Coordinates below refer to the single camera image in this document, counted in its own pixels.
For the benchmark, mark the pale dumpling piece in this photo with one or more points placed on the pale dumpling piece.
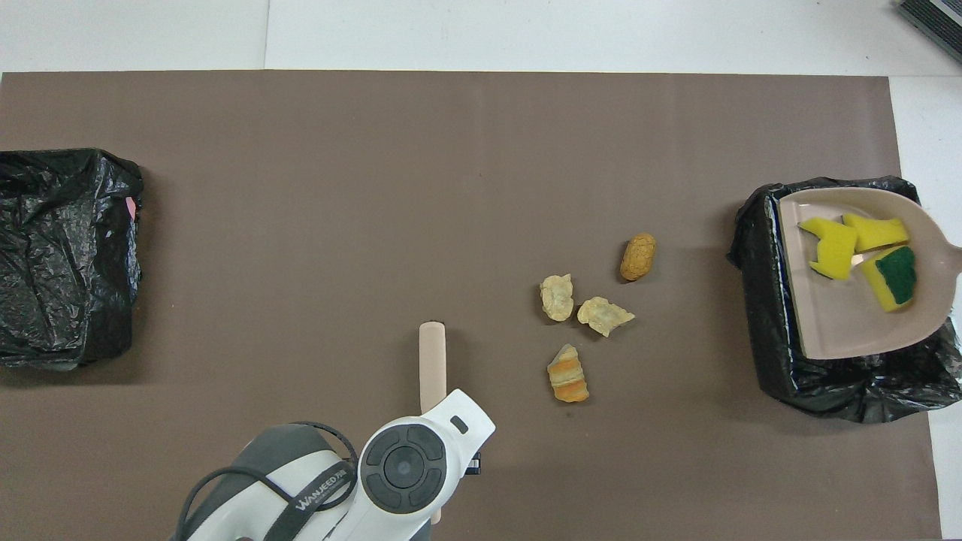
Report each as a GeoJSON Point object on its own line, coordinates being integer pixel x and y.
{"type": "Point", "coordinates": [557, 297]}
{"type": "Point", "coordinates": [603, 315]}

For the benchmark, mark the beige plastic dustpan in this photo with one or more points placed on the beige plastic dustpan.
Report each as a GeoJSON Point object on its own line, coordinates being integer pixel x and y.
{"type": "Point", "coordinates": [842, 323]}

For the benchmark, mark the dark ribbed device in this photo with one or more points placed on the dark ribbed device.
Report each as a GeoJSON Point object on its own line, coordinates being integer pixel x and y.
{"type": "Point", "coordinates": [936, 16]}

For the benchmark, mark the orange striped bread piece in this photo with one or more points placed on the orange striped bread piece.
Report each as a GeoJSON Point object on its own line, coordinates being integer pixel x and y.
{"type": "Point", "coordinates": [568, 376]}

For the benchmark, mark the notched yellow sponge piece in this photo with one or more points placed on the notched yellow sponge piece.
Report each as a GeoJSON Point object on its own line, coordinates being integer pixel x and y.
{"type": "Point", "coordinates": [827, 248]}

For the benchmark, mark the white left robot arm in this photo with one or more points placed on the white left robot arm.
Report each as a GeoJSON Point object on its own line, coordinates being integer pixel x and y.
{"type": "Point", "coordinates": [406, 466]}

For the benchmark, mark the green and yellow sponge piece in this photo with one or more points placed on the green and yellow sponge piece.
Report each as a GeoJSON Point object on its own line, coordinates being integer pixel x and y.
{"type": "Point", "coordinates": [894, 278]}

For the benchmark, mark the bin with black bag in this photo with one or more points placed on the bin with black bag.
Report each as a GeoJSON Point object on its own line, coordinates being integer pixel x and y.
{"type": "Point", "coordinates": [68, 248]}
{"type": "Point", "coordinates": [827, 387]}

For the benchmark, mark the small yellow sponge piece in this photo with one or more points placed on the small yellow sponge piece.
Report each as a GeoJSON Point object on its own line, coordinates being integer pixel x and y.
{"type": "Point", "coordinates": [875, 231]}

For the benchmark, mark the brown oval fried nugget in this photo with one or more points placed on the brown oval fried nugget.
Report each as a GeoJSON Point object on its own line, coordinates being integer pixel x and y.
{"type": "Point", "coordinates": [638, 257]}

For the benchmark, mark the brown table mat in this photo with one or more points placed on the brown table mat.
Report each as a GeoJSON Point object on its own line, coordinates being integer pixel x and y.
{"type": "Point", "coordinates": [481, 120]}

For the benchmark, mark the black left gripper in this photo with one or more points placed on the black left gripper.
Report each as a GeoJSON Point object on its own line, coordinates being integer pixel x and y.
{"type": "Point", "coordinates": [473, 464]}

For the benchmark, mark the beige hand brush black bristles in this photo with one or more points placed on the beige hand brush black bristles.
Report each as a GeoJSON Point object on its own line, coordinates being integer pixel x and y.
{"type": "Point", "coordinates": [432, 361]}

